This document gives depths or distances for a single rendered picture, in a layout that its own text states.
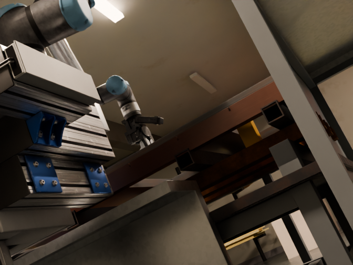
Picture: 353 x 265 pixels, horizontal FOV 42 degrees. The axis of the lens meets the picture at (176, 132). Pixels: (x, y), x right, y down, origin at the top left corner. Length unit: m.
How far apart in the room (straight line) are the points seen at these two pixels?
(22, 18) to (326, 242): 0.99
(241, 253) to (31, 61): 8.83
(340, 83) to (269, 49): 8.55
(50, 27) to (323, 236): 0.91
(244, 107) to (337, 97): 8.17
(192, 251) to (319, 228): 0.35
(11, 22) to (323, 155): 0.84
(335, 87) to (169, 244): 8.33
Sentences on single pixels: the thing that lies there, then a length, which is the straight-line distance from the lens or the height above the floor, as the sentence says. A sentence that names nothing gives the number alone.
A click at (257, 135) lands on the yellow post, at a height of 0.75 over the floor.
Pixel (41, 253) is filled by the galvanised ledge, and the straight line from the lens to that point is 1.39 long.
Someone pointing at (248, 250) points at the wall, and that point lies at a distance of 9.52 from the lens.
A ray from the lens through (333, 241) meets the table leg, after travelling 1.31.
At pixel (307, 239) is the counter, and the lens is 6.84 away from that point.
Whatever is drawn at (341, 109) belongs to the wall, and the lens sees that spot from 9.41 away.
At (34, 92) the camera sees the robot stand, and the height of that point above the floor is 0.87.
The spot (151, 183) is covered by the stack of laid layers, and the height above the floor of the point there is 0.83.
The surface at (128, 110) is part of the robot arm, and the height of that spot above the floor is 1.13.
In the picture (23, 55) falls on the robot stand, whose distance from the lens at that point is 0.88.
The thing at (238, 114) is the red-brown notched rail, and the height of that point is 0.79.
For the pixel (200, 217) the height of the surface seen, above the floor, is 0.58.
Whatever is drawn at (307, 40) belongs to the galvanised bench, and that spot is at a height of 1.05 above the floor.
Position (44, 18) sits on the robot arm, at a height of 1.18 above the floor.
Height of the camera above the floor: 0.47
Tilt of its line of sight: 15 degrees up
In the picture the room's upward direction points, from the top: 24 degrees counter-clockwise
